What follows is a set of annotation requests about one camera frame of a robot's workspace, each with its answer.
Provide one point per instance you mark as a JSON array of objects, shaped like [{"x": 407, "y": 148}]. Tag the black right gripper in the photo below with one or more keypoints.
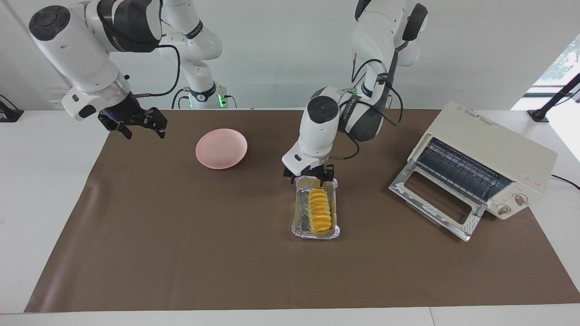
[{"x": 124, "y": 113}]

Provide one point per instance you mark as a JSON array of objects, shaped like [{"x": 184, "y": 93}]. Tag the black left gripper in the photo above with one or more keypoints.
[{"x": 308, "y": 172}]

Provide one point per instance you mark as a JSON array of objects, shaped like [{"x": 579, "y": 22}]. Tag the yellow sliced bread loaf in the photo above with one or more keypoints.
[{"x": 319, "y": 210}]

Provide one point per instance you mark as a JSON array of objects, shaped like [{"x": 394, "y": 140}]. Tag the aluminium foil tray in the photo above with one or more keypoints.
[{"x": 301, "y": 217}]

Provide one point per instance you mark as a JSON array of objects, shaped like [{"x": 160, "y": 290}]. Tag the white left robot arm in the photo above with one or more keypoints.
[{"x": 321, "y": 127}]

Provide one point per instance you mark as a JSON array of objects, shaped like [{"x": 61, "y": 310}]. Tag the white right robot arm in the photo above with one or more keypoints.
[{"x": 81, "y": 59}]

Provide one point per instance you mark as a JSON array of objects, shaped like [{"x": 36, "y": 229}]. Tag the glass oven door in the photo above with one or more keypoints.
[{"x": 437, "y": 201}]

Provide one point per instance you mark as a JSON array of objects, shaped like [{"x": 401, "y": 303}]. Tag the white toaster oven body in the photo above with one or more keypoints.
[{"x": 494, "y": 145}]

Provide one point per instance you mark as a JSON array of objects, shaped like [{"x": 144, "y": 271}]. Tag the oven control knob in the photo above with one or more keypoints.
[
  {"x": 503, "y": 209},
  {"x": 521, "y": 199}
]

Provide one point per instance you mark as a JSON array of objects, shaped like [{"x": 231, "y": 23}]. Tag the pink round plate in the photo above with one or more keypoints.
[{"x": 222, "y": 149}]

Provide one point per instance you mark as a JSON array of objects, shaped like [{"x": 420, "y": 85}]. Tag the brown table mat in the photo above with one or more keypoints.
[{"x": 294, "y": 271}]

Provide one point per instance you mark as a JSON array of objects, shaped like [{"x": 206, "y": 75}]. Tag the black table clamp stand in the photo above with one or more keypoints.
[{"x": 9, "y": 113}]

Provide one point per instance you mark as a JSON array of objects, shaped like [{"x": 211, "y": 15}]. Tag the black angled pole stand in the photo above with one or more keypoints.
[{"x": 539, "y": 114}]

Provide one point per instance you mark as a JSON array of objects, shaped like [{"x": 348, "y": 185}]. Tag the window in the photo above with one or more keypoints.
[{"x": 562, "y": 63}]

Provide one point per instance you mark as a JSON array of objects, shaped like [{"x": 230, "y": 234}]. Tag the white wall power outlet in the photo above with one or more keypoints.
[{"x": 56, "y": 105}]

